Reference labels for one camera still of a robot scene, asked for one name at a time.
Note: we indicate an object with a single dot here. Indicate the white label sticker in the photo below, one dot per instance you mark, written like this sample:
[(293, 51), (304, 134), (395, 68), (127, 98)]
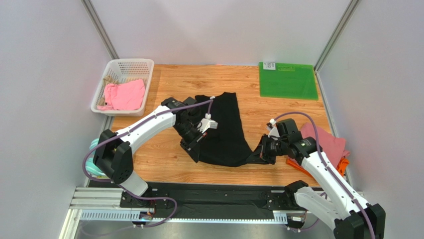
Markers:
[(269, 66)]

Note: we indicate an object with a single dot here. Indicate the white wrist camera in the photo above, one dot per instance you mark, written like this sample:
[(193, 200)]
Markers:
[(207, 123), (273, 131)]

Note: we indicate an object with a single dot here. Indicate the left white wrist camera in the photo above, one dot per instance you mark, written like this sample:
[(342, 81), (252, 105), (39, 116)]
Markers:
[(207, 123)]

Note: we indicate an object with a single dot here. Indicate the light pink shirt in basket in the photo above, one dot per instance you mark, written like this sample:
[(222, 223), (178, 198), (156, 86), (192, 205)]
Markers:
[(123, 97)]

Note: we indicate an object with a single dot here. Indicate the black floral t shirt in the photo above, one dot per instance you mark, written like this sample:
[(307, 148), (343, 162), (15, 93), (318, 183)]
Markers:
[(226, 145)]

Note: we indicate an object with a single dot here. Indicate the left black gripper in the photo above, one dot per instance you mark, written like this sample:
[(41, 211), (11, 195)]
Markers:
[(192, 147)]

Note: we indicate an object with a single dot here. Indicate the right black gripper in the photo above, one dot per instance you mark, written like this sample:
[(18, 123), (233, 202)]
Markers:
[(264, 149)]

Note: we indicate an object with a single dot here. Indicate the folded pink t shirt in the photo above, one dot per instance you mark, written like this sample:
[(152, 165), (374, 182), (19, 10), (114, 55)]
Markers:
[(334, 147)]

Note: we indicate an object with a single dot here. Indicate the white plastic basket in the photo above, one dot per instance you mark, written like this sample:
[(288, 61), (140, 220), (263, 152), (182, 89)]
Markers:
[(124, 71)]

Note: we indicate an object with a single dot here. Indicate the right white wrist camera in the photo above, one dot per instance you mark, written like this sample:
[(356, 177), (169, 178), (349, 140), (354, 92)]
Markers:
[(273, 131)]

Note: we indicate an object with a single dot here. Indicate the green cutting mat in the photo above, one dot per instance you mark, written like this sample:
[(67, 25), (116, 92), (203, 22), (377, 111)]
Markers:
[(288, 81)]

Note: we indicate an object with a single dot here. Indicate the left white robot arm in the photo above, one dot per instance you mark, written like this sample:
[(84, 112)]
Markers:
[(114, 153)]

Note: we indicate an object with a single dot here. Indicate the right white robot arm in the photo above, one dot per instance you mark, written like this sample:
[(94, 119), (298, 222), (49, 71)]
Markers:
[(348, 214)]

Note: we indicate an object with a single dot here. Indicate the folded orange t shirt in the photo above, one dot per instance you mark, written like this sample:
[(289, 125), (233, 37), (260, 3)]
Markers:
[(341, 167)]

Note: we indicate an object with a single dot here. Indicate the teal headphones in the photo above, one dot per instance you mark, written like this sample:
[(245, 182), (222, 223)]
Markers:
[(90, 166)]

